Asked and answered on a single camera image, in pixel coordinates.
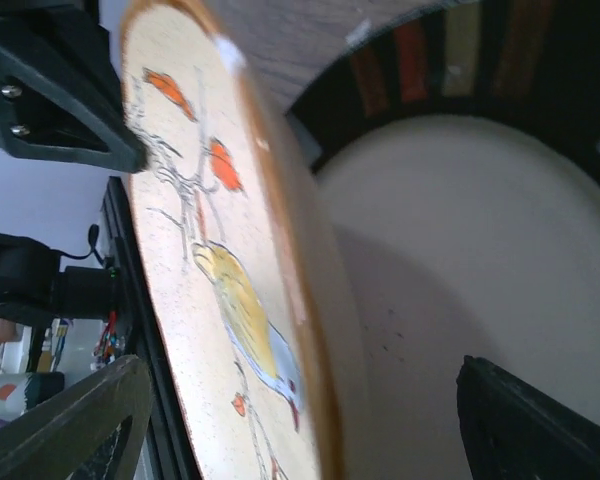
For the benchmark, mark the black aluminium frame rail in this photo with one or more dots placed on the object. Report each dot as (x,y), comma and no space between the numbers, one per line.
(169,449)

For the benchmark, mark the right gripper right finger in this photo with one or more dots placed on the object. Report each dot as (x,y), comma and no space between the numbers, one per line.
(511,430)

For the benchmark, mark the black rimmed cream plate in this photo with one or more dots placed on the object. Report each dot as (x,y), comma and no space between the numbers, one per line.
(457,149)

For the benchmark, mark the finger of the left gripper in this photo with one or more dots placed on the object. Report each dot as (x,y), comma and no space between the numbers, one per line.
(60,96)

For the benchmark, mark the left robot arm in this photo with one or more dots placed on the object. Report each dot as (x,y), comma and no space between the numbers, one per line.
(34,288)

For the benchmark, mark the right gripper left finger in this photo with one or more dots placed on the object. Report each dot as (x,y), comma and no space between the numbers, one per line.
(58,436)

